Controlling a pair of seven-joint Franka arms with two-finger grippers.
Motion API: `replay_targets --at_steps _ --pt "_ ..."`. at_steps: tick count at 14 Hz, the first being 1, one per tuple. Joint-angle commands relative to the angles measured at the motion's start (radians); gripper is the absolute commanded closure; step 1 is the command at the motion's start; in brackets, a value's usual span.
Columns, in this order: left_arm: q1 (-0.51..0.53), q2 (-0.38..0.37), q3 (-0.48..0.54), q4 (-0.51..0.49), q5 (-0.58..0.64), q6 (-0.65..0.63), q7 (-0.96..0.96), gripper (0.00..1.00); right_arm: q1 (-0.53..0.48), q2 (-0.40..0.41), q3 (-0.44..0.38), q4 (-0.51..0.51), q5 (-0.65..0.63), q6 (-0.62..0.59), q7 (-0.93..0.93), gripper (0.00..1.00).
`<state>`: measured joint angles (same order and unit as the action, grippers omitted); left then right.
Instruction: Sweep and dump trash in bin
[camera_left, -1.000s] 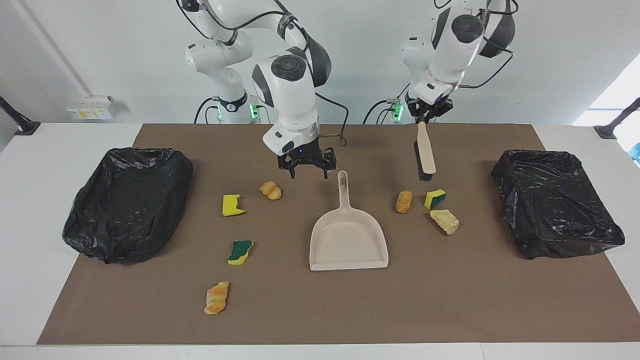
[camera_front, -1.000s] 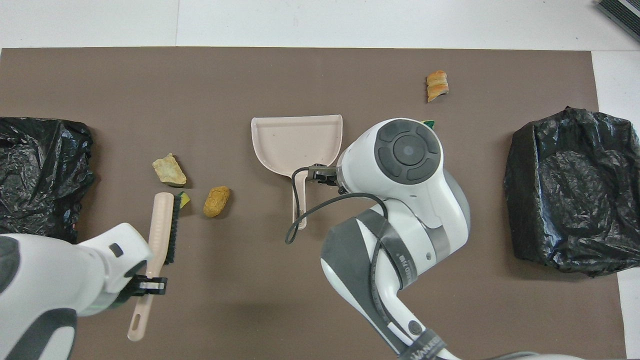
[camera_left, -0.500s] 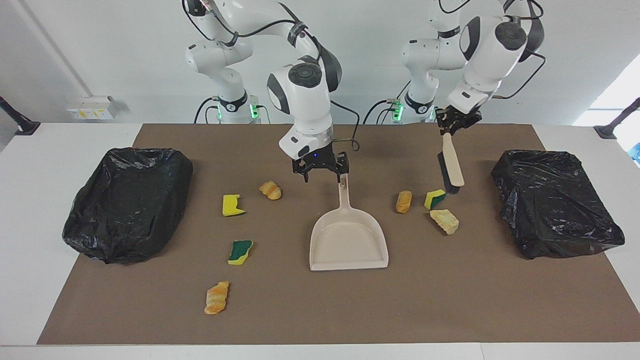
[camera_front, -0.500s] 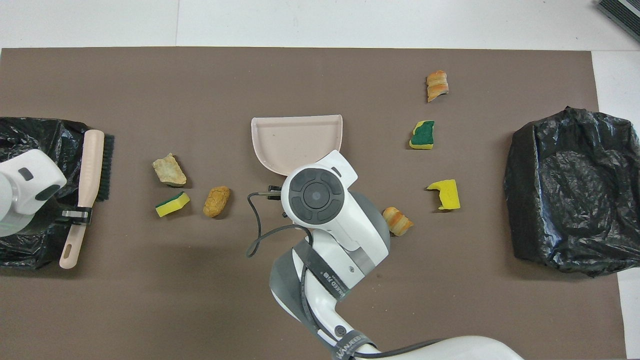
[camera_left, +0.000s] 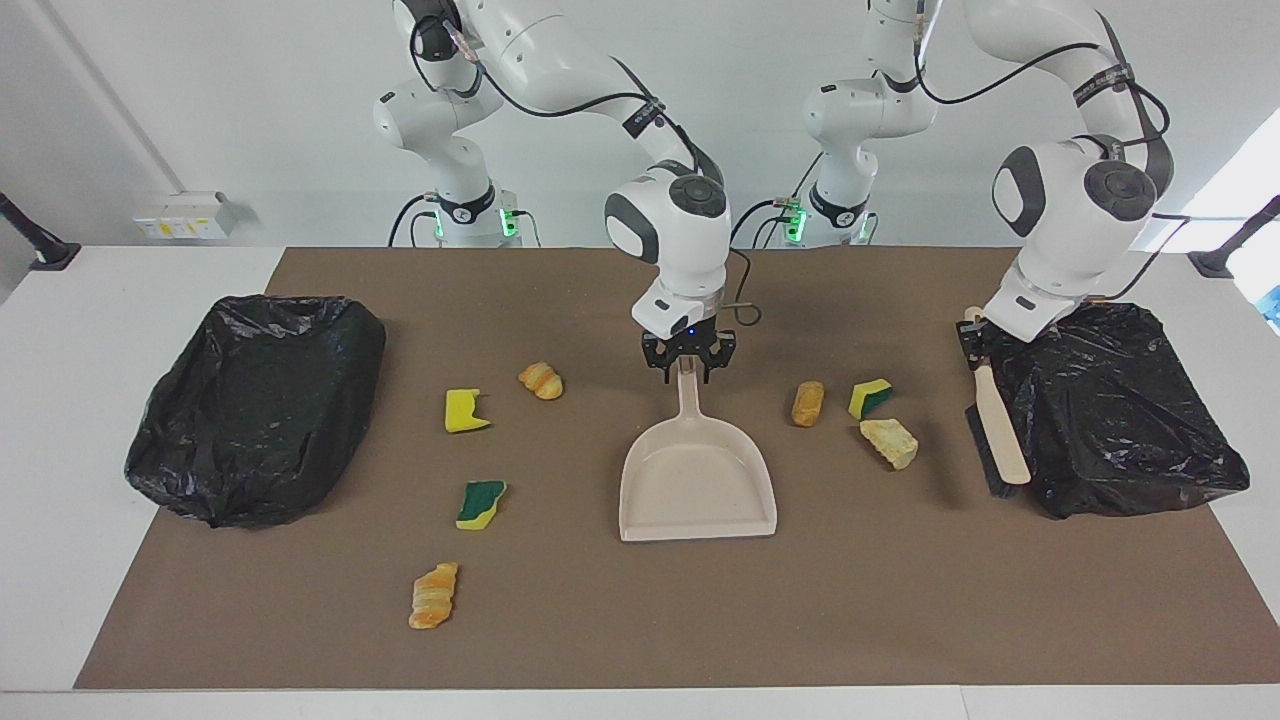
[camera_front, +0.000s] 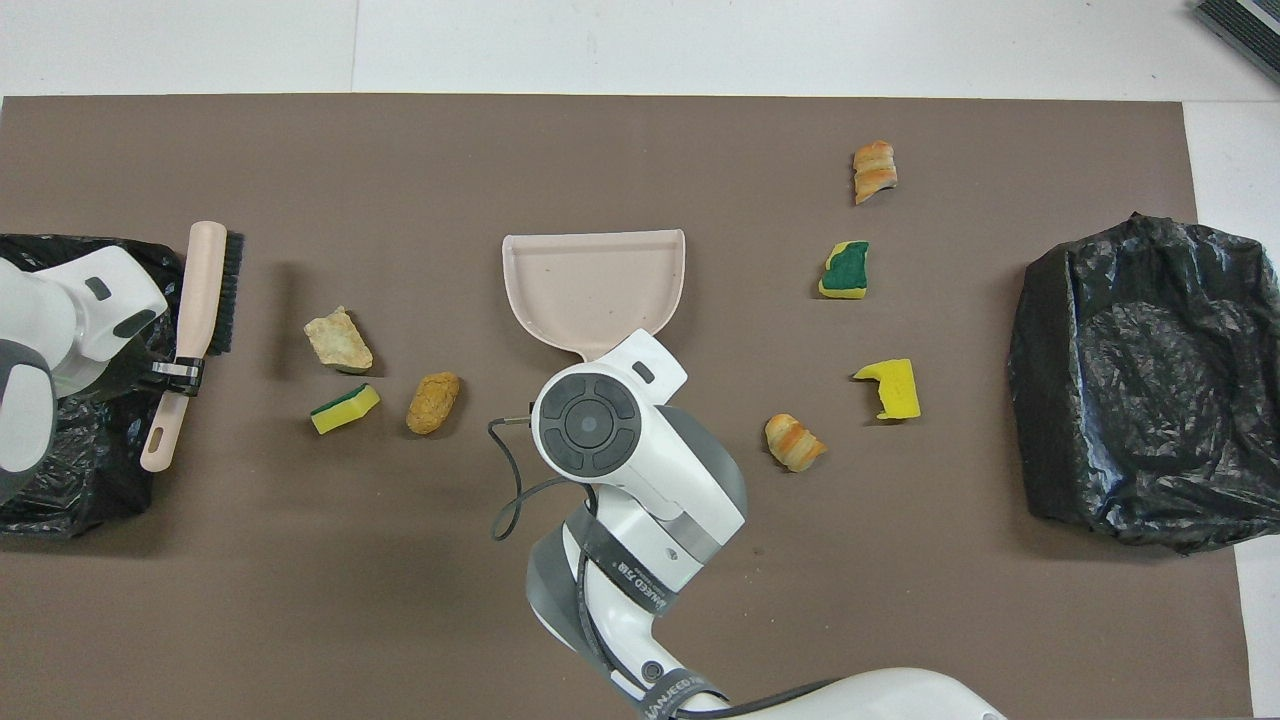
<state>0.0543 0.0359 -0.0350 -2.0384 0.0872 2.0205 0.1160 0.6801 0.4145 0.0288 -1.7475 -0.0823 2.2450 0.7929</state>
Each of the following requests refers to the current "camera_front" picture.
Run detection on dark ribbed vent panel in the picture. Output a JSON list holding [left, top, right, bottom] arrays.
[[1193, 0, 1280, 86]]

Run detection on beige hand brush black bristles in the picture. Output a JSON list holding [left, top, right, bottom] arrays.
[[140, 221, 244, 473]]

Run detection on pale crusty bread chunk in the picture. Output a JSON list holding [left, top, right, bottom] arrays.
[[304, 306, 374, 376]]

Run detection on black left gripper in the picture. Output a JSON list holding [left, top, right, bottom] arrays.
[[118, 325, 206, 397]]

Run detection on beige plastic dustpan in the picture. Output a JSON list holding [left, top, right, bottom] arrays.
[[502, 229, 688, 363]]

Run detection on black bag lined bin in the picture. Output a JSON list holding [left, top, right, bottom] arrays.
[[0, 233, 191, 541], [1007, 212, 1280, 554]]

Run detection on small yellow green sponge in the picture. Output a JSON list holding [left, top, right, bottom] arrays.
[[309, 383, 382, 436]]

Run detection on brown bread nugget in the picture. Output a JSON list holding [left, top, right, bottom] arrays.
[[405, 372, 462, 436]]

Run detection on brown table mat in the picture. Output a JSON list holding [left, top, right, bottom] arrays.
[[0, 94, 1253, 720]]

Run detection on orange striped croissant piece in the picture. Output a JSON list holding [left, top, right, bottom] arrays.
[[765, 413, 829, 473], [852, 140, 899, 206]]

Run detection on green topped yellow sponge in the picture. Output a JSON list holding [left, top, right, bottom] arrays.
[[818, 240, 870, 300]]

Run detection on notched yellow sponge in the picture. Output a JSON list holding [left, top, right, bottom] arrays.
[[853, 358, 922, 421]]

